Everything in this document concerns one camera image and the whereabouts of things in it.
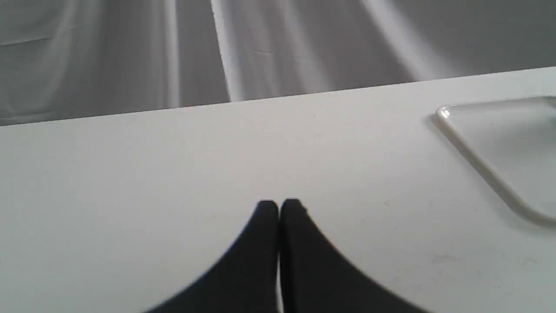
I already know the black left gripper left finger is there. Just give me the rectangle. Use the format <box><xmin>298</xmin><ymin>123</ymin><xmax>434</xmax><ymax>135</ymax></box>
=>
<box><xmin>151</xmin><ymin>200</ymin><xmax>279</xmax><ymax>313</ymax></box>

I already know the white rectangular plastic tray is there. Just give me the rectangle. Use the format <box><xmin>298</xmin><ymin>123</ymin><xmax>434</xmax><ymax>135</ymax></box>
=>
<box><xmin>435</xmin><ymin>96</ymin><xmax>556</xmax><ymax>226</ymax></box>

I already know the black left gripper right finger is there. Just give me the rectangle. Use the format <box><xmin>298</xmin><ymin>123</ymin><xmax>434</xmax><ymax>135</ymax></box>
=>
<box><xmin>280</xmin><ymin>199</ymin><xmax>422</xmax><ymax>313</ymax></box>

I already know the grey draped backdrop cloth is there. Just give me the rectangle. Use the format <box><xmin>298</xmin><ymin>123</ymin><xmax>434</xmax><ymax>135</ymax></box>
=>
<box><xmin>0</xmin><ymin>0</ymin><xmax>556</xmax><ymax>126</ymax></box>

